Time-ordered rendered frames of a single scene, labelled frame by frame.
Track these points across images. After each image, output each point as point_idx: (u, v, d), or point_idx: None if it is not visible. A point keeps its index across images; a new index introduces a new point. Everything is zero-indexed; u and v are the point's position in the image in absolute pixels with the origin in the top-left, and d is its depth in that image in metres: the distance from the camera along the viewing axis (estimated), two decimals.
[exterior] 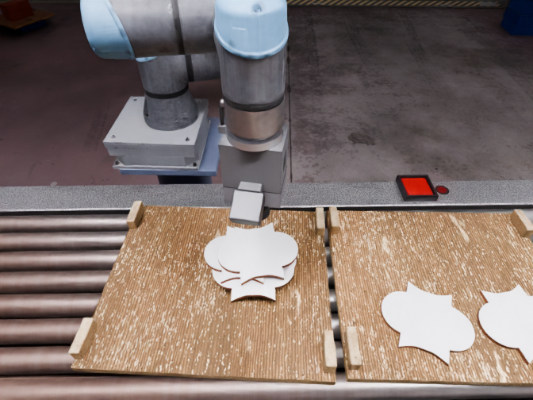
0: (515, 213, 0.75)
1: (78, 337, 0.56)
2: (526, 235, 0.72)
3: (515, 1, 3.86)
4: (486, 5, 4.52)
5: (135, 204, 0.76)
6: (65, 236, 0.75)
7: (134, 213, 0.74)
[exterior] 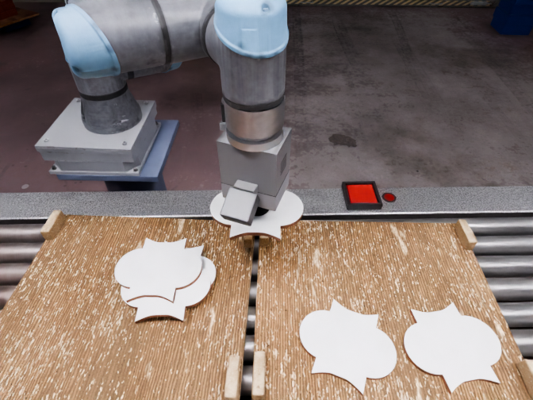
0: (459, 223, 0.70)
1: None
2: (468, 248, 0.67)
3: (504, 0, 3.81)
4: (477, 5, 4.47)
5: (53, 213, 0.71)
6: None
7: (50, 224, 0.69)
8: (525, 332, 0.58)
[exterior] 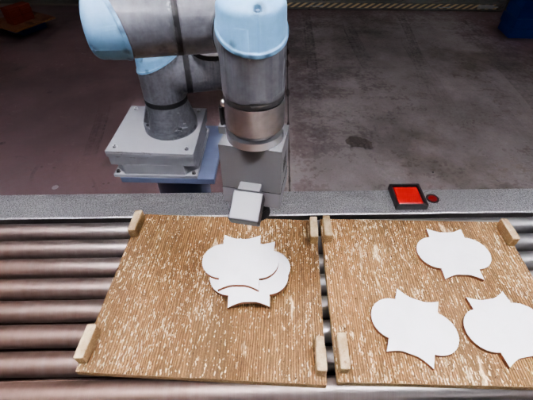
0: (502, 221, 0.78)
1: (82, 343, 0.59)
2: (511, 243, 0.75)
3: (512, 4, 3.89)
4: (484, 9, 4.55)
5: (136, 213, 0.79)
6: (68, 244, 0.78)
7: (135, 222, 0.77)
8: None
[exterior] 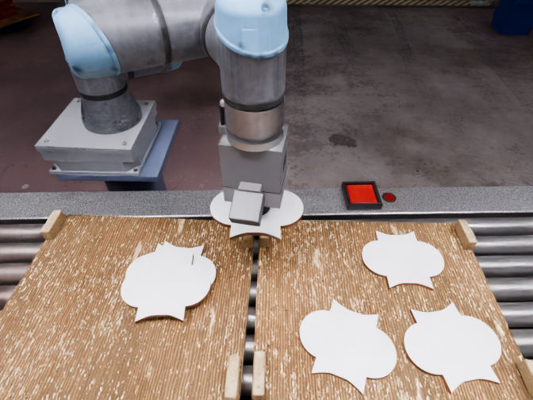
0: (459, 223, 0.70)
1: None
2: (468, 248, 0.67)
3: (504, 0, 3.81)
4: (477, 5, 4.47)
5: (53, 213, 0.71)
6: None
7: (50, 224, 0.69)
8: (525, 332, 0.58)
